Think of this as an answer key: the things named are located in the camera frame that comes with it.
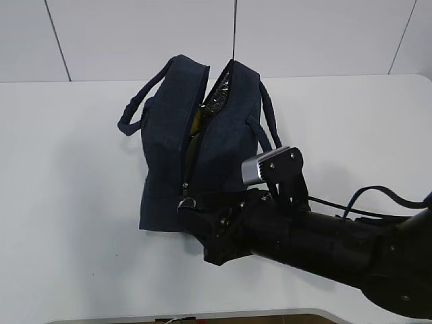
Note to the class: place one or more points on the navy blue lunch bag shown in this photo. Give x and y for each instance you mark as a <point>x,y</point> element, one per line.
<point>195,138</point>

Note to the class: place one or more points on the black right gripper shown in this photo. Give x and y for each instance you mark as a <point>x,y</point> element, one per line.
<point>248,223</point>

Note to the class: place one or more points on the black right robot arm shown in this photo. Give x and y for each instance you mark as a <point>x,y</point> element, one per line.
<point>388,261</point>

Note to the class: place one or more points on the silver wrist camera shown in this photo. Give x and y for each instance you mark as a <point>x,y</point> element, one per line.
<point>272,167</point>

